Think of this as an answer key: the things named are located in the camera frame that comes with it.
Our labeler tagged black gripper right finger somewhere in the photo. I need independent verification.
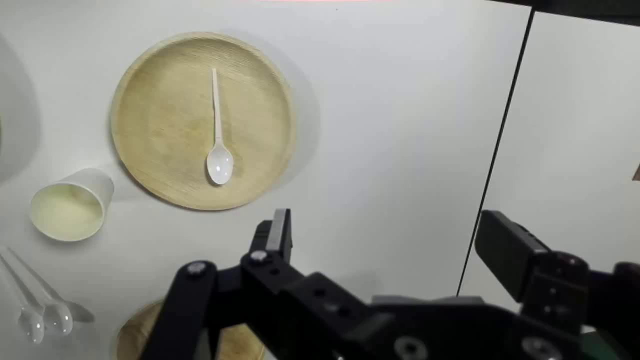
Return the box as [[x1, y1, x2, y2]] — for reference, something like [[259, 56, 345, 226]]
[[475, 209, 640, 360]]

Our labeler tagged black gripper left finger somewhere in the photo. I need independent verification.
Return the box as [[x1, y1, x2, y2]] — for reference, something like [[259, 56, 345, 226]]
[[140, 208, 373, 360]]

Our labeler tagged far wooden plate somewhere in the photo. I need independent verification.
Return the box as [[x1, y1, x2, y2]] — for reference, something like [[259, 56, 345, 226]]
[[110, 300, 267, 360]]

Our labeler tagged wooden plate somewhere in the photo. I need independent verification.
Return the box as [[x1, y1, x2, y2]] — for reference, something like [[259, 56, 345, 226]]
[[110, 32, 297, 212], [110, 300, 267, 360]]

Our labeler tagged white spoon on middle plate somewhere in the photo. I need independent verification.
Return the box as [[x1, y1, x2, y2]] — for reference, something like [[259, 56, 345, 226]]
[[206, 68, 234, 186]]

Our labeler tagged middle wooden plate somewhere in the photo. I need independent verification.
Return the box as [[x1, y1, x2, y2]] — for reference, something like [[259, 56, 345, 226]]
[[110, 32, 297, 212]]

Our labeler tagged middle white paper cup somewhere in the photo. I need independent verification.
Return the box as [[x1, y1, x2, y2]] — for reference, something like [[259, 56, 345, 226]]
[[31, 167, 115, 241]]

